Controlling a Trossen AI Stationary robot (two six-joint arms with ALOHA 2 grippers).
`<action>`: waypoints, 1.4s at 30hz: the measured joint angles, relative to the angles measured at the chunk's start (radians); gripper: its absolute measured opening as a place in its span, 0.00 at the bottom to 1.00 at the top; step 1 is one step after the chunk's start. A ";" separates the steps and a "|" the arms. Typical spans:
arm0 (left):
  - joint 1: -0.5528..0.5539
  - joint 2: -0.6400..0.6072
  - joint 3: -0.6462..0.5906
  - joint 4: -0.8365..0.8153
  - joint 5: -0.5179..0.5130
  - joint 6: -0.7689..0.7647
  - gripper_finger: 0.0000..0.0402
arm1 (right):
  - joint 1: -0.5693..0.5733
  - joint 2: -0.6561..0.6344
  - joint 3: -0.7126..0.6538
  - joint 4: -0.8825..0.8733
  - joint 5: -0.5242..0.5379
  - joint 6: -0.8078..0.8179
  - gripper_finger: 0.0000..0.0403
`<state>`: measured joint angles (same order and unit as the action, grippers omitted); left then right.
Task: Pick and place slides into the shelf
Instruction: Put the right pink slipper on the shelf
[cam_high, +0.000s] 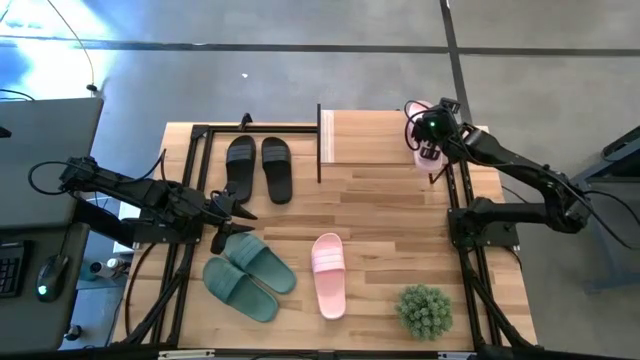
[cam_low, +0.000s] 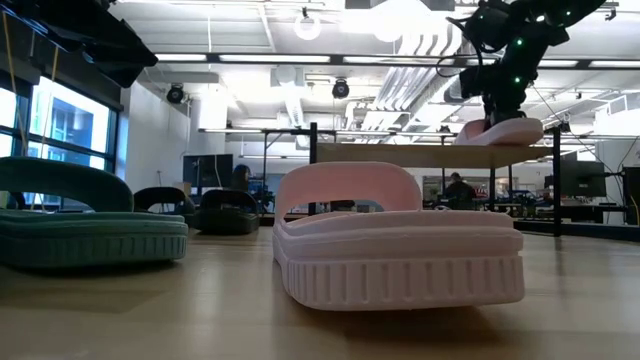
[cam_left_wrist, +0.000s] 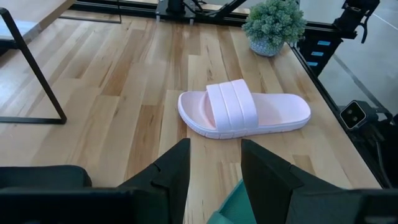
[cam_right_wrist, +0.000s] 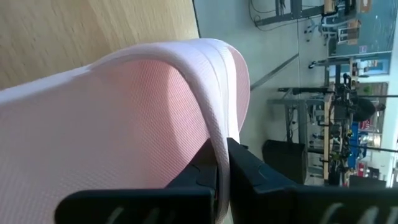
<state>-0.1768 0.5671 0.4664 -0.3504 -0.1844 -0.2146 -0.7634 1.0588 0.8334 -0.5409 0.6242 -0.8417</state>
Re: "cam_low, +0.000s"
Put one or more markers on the pink foam slide sandal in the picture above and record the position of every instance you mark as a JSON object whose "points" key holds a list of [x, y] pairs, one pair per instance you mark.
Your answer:
{"points": [[515, 134], [400, 265]]}

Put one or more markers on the black foam slide sandal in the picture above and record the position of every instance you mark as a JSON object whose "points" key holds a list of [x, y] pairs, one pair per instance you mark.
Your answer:
{"points": [[227, 217], [160, 196]]}

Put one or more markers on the teal foam slide sandal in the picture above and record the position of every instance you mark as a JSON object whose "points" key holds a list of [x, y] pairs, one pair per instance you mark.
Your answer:
{"points": [[90, 235]]}

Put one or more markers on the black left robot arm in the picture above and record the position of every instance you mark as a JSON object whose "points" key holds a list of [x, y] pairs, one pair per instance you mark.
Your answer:
{"points": [[30, 20]]}

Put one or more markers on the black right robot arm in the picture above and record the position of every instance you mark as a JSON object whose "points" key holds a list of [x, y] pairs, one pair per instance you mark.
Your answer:
{"points": [[550, 15]]}

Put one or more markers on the black-framed wooden shelf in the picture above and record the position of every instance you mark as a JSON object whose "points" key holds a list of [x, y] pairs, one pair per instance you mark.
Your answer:
{"points": [[400, 156]]}

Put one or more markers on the black ceiling spotlight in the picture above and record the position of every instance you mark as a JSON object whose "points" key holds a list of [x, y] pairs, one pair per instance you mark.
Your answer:
{"points": [[340, 88], [175, 93]]}

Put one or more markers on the large dark-framed window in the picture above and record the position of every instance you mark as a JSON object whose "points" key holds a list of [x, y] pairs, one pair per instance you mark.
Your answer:
{"points": [[70, 120]]}

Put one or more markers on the person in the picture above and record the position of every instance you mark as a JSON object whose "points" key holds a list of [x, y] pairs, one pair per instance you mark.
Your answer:
{"points": [[460, 192]]}

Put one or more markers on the black monitor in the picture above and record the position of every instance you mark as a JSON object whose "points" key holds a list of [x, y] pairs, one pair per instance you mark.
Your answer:
{"points": [[582, 179], [207, 170]]}

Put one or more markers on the dark cabinet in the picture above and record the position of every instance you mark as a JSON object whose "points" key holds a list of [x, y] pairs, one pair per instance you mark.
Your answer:
{"points": [[631, 195]]}

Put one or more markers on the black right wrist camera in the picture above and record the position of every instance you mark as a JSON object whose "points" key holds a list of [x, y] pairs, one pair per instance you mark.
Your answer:
{"points": [[475, 82]]}

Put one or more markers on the black ceiling light rail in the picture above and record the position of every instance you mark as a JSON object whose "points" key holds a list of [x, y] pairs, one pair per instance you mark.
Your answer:
{"points": [[335, 59]]}

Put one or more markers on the thin black metal frame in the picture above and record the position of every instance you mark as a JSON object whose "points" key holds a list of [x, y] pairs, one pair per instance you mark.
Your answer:
{"points": [[265, 165]]}

